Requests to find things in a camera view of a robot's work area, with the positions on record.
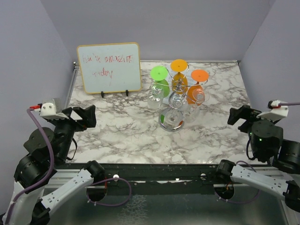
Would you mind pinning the clear hung wine glass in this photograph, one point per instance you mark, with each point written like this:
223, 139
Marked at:
172, 119

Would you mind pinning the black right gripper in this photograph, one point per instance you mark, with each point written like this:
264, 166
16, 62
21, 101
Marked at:
245, 111

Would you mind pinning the green plastic wine glass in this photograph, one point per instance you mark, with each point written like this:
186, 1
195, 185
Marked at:
159, 75

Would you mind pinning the yellow plastic wine glass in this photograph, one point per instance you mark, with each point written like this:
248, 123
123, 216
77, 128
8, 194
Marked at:
178, 66

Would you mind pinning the orange plastic wine glass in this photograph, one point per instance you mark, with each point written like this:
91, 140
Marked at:
200, 77

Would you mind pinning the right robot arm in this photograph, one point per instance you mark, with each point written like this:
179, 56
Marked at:
267, 143

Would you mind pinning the printed paper sheet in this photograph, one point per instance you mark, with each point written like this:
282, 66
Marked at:
190, 82

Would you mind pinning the chrome wine glass rack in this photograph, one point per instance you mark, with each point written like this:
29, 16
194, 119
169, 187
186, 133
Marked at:
162, 114

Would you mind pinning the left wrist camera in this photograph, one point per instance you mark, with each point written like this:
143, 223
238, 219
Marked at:
52, 110

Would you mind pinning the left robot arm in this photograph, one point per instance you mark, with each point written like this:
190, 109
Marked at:
48, 147

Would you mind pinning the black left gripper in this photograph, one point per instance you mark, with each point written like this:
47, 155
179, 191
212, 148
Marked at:
89, 116

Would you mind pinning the yellow framed whiteboard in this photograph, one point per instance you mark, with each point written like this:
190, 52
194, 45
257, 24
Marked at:
110, 68

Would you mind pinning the black mounting rail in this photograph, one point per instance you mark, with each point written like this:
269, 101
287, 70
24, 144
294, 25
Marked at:
148, 179

